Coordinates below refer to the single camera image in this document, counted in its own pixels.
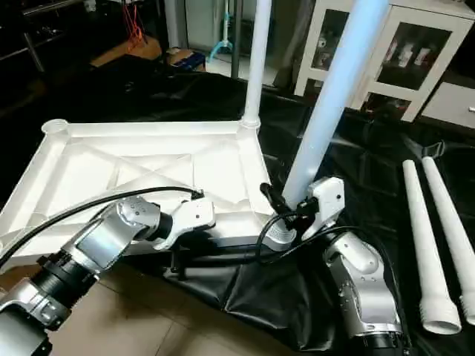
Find white glass-door cabinet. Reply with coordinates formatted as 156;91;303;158
295;0;475;122

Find blue box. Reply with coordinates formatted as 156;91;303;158
166;48;208;72

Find grey metal post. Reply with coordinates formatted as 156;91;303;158
22;33;47;73

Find black thin rod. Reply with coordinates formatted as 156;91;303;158
21;0;84;19

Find red cables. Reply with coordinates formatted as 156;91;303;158
122;0;146;50

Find white drawer unit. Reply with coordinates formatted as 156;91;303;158
423;82;475;129

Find white plastic table leg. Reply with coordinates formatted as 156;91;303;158
241;0;272;129
263;0;391;247
402;159;462;335
421;156;475;327

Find grey metal stand pole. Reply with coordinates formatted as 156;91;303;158
163;0;189;50

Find teal and white pole tool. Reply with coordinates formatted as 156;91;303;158
208;0;235;65

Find dark metal stand pole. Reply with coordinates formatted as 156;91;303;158
230;0;245;79

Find black mat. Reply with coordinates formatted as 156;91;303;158
0;56;475;356

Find white plastic table top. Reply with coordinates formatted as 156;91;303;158
0;119;287;265

